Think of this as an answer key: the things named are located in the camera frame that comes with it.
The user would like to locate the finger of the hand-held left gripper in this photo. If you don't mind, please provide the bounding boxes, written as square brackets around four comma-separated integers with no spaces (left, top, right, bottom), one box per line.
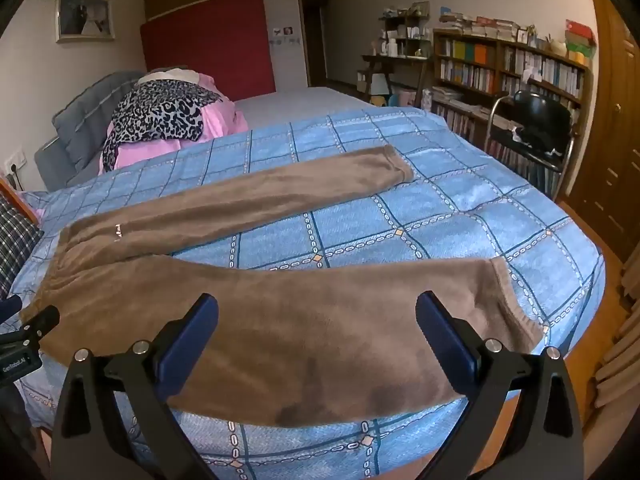
[20,305,61,346]

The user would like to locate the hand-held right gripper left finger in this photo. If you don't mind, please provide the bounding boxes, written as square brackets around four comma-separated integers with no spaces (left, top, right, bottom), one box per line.
[50,292,221,480]

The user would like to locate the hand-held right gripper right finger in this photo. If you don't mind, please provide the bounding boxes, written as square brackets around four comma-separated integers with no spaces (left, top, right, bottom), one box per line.
[415,291,586,480]

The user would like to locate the brown fleece pants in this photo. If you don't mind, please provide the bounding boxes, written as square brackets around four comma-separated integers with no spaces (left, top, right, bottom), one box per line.
[19,144,545,428]

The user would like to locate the plaid pillow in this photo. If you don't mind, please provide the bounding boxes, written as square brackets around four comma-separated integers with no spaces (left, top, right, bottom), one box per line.
[0,192,45,301]

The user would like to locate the orange wooden bed edge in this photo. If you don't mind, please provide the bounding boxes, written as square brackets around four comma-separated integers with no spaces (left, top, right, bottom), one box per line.
[0,175,41,226]

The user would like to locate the blue checkered blanket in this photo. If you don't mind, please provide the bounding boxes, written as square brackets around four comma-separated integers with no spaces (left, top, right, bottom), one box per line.
[10,106,606,480]

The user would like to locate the beige wooden slats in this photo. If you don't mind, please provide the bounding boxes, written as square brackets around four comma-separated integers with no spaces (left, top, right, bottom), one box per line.
[592,240,640,411]

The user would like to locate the grey pillows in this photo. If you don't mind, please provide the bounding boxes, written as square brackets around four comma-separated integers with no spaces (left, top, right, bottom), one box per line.
[34,70,151,192]

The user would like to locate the pink quilt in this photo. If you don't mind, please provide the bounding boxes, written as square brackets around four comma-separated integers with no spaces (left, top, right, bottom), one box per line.
[98,72,249,176]

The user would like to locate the dark cloth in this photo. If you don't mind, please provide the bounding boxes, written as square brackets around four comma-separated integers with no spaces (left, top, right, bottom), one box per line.
[510,125,563,158]

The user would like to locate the leopard print cloth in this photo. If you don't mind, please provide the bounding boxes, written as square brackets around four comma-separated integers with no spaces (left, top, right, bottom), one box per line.
[102,81,223,173]

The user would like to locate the black metal chair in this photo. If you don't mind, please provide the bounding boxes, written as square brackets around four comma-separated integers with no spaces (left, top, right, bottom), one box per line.
[484,90,576,201]

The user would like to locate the grey bed sheet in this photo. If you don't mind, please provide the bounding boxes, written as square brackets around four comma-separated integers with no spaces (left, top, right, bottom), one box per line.
[234,86,381,131]

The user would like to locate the white cushion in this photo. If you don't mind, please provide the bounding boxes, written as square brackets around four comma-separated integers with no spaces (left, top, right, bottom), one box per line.
[137,67,201,86]

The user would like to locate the wooden wardrobe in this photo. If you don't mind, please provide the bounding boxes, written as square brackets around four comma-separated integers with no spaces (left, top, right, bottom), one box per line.
[565,0,640,261]

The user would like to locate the wooden bookshelf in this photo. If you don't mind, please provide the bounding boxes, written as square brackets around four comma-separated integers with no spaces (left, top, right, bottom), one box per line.
[431,27,596,201]

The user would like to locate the row of books atop bookshelf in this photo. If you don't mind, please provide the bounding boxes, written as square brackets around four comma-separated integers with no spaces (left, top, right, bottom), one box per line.
[439,6,538,43]

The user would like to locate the red box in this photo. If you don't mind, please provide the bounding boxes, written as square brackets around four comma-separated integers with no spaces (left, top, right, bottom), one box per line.
[565,19,596,43]

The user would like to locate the framed wall photo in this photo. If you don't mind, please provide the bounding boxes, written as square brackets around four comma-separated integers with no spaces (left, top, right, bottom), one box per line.
[55,0,116,43]

